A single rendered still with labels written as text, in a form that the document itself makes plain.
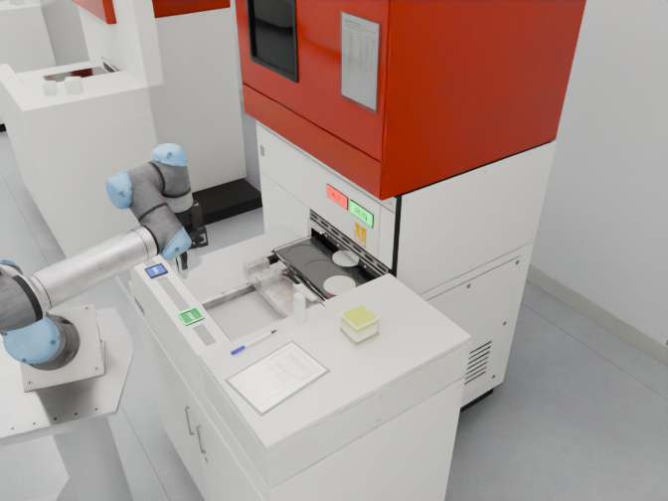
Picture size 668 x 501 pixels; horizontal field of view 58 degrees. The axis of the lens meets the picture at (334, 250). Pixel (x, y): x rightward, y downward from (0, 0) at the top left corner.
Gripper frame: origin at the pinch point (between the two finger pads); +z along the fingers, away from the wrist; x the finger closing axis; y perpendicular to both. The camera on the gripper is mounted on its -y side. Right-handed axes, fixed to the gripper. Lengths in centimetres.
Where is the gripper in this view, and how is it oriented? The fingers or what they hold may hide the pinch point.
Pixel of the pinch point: (181, 274)
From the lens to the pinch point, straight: 161.6
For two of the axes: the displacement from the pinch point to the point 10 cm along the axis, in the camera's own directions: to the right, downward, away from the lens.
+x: -5.7, -4.6, 6.8
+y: 8.2, -3.2, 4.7
